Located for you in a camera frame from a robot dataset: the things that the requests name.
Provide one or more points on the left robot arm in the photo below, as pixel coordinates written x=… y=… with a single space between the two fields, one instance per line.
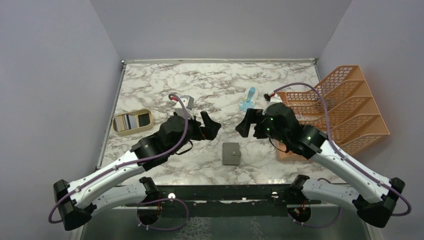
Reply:
x=79 y=200

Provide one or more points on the stack of cards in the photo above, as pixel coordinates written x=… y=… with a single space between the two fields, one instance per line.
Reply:
x=125 y=122

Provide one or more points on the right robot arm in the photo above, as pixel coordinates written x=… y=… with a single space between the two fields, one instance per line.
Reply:
x=372 y=196

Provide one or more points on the beige card tray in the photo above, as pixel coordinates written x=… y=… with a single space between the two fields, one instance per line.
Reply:
x=139 y=129

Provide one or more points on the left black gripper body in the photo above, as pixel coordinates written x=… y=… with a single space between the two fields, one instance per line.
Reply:
x=194 y=131

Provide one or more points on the black card in tray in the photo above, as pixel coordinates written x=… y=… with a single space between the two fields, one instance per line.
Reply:
x=143 y=120

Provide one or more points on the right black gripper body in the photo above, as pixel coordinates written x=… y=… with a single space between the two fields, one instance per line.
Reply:
x=264 y=129

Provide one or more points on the orange plastic file organizer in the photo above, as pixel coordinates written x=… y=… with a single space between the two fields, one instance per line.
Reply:
x=355 y=120

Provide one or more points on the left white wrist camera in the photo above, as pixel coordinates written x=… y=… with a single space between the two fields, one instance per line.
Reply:
x=188 y=102

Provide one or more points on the red white small box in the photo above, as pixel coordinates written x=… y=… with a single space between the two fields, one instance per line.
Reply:
x=299 y=116

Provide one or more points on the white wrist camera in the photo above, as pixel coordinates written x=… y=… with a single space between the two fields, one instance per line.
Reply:
x=272 y=98
x=188 y=102

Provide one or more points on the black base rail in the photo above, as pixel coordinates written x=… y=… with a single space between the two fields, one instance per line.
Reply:
x=214 y=201

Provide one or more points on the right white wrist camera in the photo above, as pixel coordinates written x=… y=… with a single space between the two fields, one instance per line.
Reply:
x=272 y=98

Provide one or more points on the taupe leather card holder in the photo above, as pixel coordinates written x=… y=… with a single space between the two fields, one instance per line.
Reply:
x=231 y=154

